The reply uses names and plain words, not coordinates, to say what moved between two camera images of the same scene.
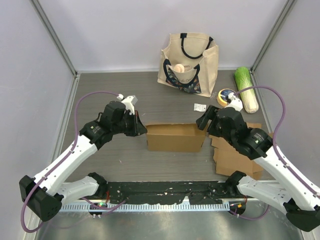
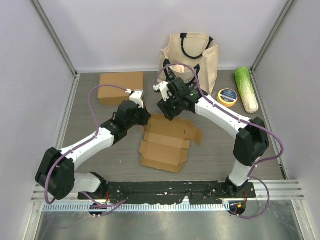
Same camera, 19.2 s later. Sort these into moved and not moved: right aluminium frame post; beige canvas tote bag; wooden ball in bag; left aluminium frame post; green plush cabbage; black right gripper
Moved: black right gripper
Not moved: right aluminium frame post; left aluminium frame post; beige canvas tote bag; wooden ball in bag; green plush cabbage
